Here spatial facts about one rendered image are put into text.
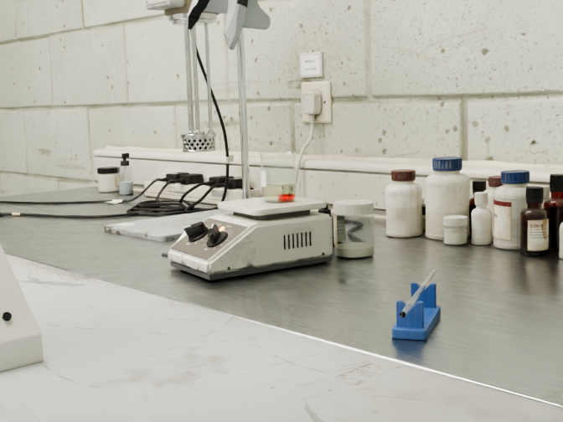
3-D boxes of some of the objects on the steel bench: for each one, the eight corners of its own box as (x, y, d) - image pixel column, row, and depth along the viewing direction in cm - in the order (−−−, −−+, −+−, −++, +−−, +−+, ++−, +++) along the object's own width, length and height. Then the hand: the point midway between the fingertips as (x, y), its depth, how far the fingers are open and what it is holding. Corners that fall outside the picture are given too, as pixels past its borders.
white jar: (98, 192, 223) (96, 168, 222) (98, 191, 229) (96, 167, 228) (121, 192, 224) (120, 167, 223) (121, 189, 230) (119, 166, 229)
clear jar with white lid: (379, 252, 126) (378, 199, 125) (369, 259, 121) (368, 204, 120) (340, 251, 128) (338, 199, 127) (329, 259, 123) (327, 204, 122)
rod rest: (426, 341, 81) (426, 304, 80) (390, 338, 82) (390, 302, 81) (441, 314, 90) (441, 281, 90) (409, 313, 91) (409, 280, 91)
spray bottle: (126, 192, 221) (124, 152, 219) (136, 193, 219) (134, 152, 217) (116, 194, 218) (113, 153, 216) (126, 195, 216) (123, 153, 214)
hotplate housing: (209, 283, 109) (206, 222, 108) (167, 268, 120) (164, 212, 119) (348, 260, 121) (346, 205, 120) (297, 249, 132) (296, 198, 131)
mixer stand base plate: (161, 241, 143) (160, 235, 142) (101, 230, 157) (100, 224, 157) (291, 220, 162) (291, 214, 162) (228, 212, 177) (228, 207, 177)
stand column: (245, 214, 166) (231, -160, 156) (237, 213, 168) (221, -157, 158) (256, 213, 167) (242, -157, 158) (248, 211, 169) (233, -154, 160)
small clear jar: (453, 241, 134) (452, 213, 133) (472, 244, 131) (472, 216, 130) (437, 244, 131) (437, 217, 131) (457, 247, 128) (457, 218, 128)
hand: (204, 38), depth 113 cm, fingers open, 14 cm apart
